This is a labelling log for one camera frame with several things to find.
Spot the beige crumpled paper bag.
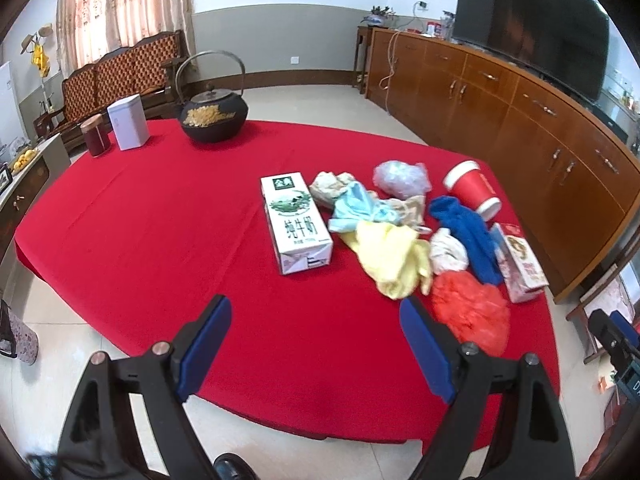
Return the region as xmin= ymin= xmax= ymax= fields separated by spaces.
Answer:
xmin=309 ymin=171 xmax=432 ymax=234

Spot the potted plant on sideboard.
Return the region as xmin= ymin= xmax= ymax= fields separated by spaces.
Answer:
xmin=361 ymin=6 xmax=396 ymax=27

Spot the white hanging cable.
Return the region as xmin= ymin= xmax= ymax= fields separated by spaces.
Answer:
xmin=377 ymin=1 xmax=426 ymax=116

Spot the red tablecloth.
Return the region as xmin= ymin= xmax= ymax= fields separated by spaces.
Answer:
xmin=13 ymin=118 xmax=561 ymax=453

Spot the yellow towel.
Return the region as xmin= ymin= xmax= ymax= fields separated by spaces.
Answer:
xmin=340 ymin=220 xmax=433 ymax=300

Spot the white tin box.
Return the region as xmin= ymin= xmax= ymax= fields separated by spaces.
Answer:
xmin=107 ymin=94 xmax=150 ymax=151

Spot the long wooden sideboard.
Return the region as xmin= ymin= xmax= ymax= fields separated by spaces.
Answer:
xmin=366 ymin=28 xmax=639 ymax=300

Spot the blue towel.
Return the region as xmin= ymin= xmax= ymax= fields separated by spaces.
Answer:
xmin=428 ymin=196 xmax=503 ymax=286

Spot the clear crumpled plastic bag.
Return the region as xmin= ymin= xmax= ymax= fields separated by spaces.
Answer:
xmin=373 ymin=160 xmax=432 ymax=200

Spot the black iron teapot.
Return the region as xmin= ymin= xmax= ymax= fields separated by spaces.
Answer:
xmin=175 ymin=50 xmax=248 ymax=143

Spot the green white milk carton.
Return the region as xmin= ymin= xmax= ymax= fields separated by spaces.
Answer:
xmin=260 ymin=172 xmax=333 ymax=275

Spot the red paper cup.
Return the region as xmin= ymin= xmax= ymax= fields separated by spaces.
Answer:
xmin=442 ymin=160 xmax=502 ymax=222

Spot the low cabinet with fruit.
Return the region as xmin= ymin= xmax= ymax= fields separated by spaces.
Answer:
xmin=0 ymin=134 xmax=70 ymax=259

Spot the patterned curtain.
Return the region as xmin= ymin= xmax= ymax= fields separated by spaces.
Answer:
xmin=55 ymin=0 xmax=194 ymax=77

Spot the dark red jar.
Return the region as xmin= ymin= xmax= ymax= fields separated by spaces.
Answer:
xmin=80 ymin=114 xmax=112 ymax=157

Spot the white crumpled plastic bag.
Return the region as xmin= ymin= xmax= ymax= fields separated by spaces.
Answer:
xmin=430 ymin=228 xmax=470 ymax=275

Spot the small wooden side table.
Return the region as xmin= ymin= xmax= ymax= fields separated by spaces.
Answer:
xmin=352 ymin=25 xmax=372 ymax=94

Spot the black television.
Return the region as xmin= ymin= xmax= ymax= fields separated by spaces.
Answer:
xmin=452 ymin=0 xmax=610 ymax=102

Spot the red white drink carton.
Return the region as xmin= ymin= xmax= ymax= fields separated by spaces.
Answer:
xmin=489 ymin=222 xmax=549 ymax=304

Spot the black shoe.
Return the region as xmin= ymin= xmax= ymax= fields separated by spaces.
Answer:
xmin=213 ymin=453 xmax=259 ymax=480

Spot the light blue face mask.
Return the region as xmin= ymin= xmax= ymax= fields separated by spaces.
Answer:
xmin=328 ymin=181 xmax=400 ymax=233

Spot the red plastic bag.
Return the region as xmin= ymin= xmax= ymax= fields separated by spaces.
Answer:
xmin=431 ymin=271 xmax=510 ymax=356

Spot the wooden sofa bench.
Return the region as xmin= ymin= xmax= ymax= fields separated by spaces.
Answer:
xmin=34 ymin=30 xmax=188 ymax=151

